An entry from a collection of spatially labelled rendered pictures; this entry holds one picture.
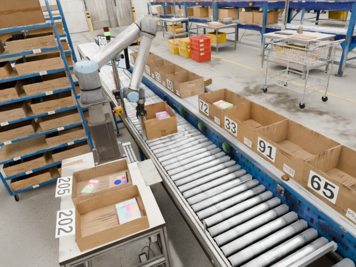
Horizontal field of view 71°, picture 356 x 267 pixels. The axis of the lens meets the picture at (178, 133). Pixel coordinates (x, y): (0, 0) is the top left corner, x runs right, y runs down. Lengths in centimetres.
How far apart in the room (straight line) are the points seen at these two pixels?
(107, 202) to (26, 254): 127
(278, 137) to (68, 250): 150
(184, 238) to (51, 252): 118
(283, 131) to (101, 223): 135
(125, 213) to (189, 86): 158
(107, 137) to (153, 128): 43
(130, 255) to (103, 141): 99
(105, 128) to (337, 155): 156
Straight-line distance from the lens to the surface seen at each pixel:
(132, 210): 159
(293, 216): 161
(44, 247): 276
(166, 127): 226
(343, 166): 175
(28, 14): 283
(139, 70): 204
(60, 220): 159
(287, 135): 196
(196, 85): 274
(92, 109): 197
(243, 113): 215
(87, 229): 162
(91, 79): 189
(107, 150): 209
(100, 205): 171
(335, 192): 145
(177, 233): 243
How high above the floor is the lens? 190
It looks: 30 degrees down
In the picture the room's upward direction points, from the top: 6 degrees counter-clockwise
